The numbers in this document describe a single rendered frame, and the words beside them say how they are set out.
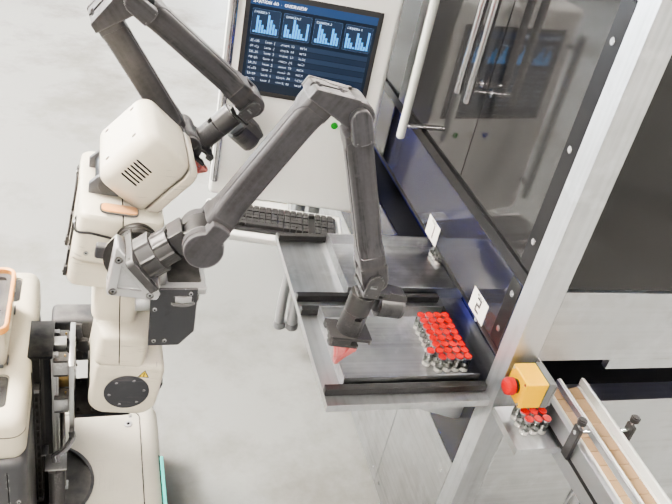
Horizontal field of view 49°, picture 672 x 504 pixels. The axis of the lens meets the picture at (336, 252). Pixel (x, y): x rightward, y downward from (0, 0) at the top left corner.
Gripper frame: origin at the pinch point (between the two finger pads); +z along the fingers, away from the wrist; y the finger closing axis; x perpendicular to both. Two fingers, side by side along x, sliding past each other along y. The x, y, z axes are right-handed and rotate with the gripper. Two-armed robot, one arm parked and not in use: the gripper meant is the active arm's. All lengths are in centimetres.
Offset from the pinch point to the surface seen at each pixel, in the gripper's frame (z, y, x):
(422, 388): -0.8, 19.4, -8.3
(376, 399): 2.3, 8.4, -9.7
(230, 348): 91, 10, 107
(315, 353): 3.8, -2.5, 5.9
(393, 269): -0.7, 27.9, 40.9
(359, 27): -53, 11, 86
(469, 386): -2.7, 31.2, -8.3
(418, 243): -3, 39, 53
